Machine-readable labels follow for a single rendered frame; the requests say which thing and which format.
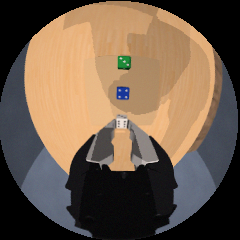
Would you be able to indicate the white die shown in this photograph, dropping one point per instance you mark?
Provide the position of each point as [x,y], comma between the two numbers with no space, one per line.
[121,121]

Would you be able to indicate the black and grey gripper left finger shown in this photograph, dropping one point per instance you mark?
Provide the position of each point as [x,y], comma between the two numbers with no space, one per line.
[96,151]

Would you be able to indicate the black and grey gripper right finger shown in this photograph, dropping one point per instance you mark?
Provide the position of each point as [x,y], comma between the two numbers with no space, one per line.
[147,151]

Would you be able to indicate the blue die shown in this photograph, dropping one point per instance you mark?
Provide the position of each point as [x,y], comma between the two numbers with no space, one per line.
[122,93]

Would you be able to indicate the green die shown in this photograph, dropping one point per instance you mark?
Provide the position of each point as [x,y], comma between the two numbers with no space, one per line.
[124,62]

